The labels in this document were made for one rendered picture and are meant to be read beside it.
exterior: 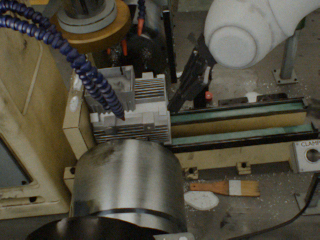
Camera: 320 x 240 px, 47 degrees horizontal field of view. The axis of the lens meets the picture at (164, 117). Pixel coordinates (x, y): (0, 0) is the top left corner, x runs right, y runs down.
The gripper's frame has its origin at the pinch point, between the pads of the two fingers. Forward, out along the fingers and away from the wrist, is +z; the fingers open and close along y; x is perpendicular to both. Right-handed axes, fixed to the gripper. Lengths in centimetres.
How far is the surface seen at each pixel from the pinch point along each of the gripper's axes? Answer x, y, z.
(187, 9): 69, -219, 88
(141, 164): -10.1, 21.9, -0.3
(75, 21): -29.3, -1.1, -12.5
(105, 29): -23.1, -0.4, -13.5
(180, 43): 18, -64, 25
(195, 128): 14.8, -9.0, 16.9
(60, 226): -27, 44, -15
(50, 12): -40, -236, 147
